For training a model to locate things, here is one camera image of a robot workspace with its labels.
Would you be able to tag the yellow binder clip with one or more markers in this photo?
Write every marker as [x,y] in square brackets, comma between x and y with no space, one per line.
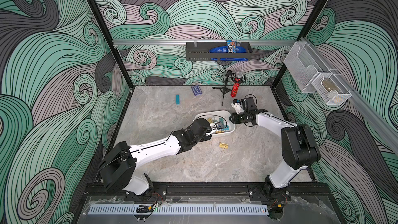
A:
[223,147]

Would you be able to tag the small clear wall bin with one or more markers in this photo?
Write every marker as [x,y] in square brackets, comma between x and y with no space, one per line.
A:
[330,89]

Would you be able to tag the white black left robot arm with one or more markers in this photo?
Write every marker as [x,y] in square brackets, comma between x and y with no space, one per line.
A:
[117,169]

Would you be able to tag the black wall shelf basket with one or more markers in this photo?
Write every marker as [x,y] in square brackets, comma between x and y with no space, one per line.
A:
[201,52]

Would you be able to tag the aluminium wall rail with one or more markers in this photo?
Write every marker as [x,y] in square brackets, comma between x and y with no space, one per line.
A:
[179,42]
[386,132]

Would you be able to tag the black left corner post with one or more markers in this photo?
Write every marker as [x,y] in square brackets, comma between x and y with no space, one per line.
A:
[109,40]

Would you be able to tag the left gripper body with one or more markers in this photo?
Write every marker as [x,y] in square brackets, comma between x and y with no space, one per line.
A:
[208,138]

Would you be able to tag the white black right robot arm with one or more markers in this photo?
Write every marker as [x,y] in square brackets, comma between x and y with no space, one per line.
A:
[299,148]

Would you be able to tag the red glitter microphone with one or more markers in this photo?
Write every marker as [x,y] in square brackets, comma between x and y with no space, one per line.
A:
[237,78]

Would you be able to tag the clear plastic wall bin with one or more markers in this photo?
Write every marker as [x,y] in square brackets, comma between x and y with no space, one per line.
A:
[301,62]

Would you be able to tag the black corner frame post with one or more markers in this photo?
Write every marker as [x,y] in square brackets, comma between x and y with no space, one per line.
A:
[319,6]

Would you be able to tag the right aluminium wall rail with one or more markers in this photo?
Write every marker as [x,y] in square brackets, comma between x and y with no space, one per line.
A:
[386,132]

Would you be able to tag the blue package in shelf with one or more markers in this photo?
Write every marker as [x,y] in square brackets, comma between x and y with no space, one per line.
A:
[234,50]

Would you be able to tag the black microphone tripod stand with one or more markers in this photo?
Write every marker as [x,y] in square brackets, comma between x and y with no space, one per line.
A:
[224,89]

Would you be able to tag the white plastic storage box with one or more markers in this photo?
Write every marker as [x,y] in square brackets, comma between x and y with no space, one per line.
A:
[216,116]

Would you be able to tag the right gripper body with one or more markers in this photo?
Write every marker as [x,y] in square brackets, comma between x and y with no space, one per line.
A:
[236,117]

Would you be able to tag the blue card box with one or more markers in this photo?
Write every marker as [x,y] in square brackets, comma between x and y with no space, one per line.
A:
[196,90]

